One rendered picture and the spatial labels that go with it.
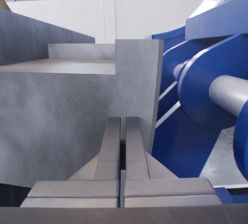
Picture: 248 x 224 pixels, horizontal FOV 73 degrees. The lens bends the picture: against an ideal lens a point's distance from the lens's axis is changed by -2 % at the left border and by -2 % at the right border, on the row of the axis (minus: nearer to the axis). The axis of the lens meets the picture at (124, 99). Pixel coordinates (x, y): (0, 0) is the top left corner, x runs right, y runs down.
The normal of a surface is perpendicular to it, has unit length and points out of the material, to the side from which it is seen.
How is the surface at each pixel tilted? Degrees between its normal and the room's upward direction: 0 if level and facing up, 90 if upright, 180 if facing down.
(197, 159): 90
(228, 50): 90
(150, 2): 90
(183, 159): 90
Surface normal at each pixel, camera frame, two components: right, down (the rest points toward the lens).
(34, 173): -0.01, 0.29
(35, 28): 1.00, -0.01
